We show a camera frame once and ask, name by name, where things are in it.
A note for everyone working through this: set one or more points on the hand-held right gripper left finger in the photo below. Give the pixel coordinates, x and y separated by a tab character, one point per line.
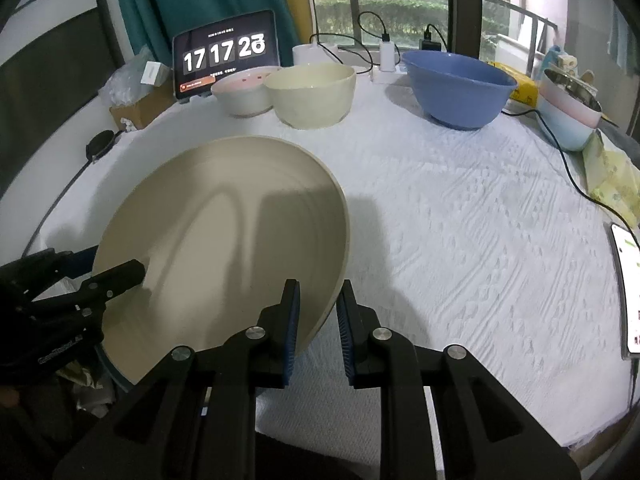
291	340

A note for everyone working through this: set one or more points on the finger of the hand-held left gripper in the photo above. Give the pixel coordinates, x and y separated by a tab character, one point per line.
117	280
80	261

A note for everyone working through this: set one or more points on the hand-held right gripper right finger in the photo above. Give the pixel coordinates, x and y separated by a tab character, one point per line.
346	345

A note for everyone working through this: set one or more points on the beige plate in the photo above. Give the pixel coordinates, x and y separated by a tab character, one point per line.
210	220

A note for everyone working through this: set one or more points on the pink strawberry-print bowl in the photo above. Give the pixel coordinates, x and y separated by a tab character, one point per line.
240	100

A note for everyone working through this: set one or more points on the cream bowl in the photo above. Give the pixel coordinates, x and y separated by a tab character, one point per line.
310	105

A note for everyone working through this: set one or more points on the blue bowl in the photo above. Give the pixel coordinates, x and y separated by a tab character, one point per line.
460	105

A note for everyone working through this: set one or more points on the black round device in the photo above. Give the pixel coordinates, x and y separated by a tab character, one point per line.
100	145

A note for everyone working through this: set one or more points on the cardboard box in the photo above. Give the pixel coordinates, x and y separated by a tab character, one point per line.
145	110

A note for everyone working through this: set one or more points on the clear plastic bag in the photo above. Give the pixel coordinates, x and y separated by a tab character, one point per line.
122	80

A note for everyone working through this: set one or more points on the small white box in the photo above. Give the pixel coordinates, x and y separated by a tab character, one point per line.
151	74

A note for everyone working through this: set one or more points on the tablet with clock display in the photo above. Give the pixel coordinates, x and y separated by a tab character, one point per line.
225	55

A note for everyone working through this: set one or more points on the white power strip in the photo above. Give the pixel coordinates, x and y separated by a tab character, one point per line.
385	77

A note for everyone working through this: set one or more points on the white charging dock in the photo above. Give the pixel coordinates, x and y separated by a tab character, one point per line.
310	55

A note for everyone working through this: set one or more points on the smartphone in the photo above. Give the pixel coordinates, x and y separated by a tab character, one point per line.
631	290

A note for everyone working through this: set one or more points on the white charger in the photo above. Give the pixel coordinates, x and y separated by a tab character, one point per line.
389	57

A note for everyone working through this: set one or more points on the pink and blue electric pot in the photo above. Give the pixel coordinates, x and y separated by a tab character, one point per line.
565	125

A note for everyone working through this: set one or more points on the black charger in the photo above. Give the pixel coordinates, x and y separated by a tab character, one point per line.
430	45

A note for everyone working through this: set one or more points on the yellow packet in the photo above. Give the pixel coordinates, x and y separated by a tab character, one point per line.
522	87

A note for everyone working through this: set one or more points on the yellow-green cloth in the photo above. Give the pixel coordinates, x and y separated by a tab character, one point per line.
612	175

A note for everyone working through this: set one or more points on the yellow curtain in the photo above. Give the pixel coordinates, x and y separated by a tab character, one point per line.
295	0

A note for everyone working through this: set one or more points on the black balcony railing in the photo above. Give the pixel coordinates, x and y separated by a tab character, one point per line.
356	0

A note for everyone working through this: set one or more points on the grey cloth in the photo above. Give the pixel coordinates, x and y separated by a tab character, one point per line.
620	135

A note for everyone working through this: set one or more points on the blue packet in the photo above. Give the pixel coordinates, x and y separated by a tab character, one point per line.
554	57

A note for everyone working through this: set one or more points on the small cream box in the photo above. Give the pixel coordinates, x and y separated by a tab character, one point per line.
569	62

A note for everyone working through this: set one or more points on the black door frame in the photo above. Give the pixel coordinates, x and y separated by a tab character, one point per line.
465	5

